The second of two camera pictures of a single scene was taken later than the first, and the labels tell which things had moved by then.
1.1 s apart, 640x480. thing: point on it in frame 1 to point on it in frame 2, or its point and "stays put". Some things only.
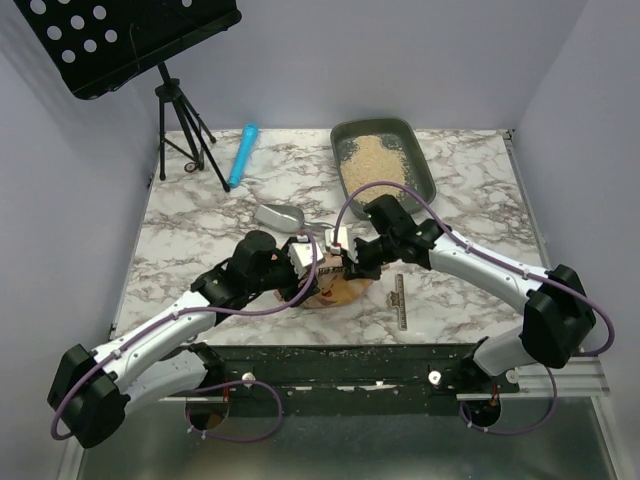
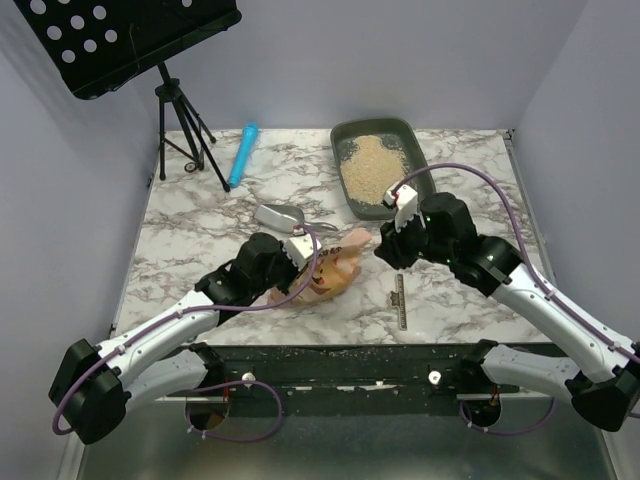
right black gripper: (361, 267) to (391, 245)
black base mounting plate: (319, 379) stays put
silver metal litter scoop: (284, 218) stays put
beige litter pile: (368, 161) stays put
